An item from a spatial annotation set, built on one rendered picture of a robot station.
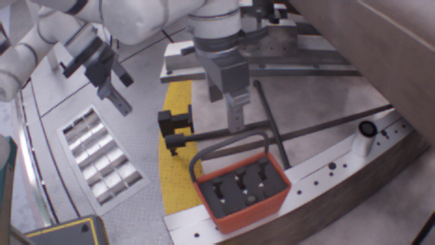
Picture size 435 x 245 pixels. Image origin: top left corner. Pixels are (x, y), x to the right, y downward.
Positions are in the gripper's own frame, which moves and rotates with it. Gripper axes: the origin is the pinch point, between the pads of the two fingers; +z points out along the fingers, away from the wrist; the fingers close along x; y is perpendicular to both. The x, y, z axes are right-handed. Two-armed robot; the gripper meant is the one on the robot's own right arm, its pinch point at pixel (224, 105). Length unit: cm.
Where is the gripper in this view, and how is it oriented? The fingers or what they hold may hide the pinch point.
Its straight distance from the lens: 61.2
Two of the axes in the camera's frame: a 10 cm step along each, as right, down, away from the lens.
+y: -9.1, 3.4, -2.2
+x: 3.9, 6.2, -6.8
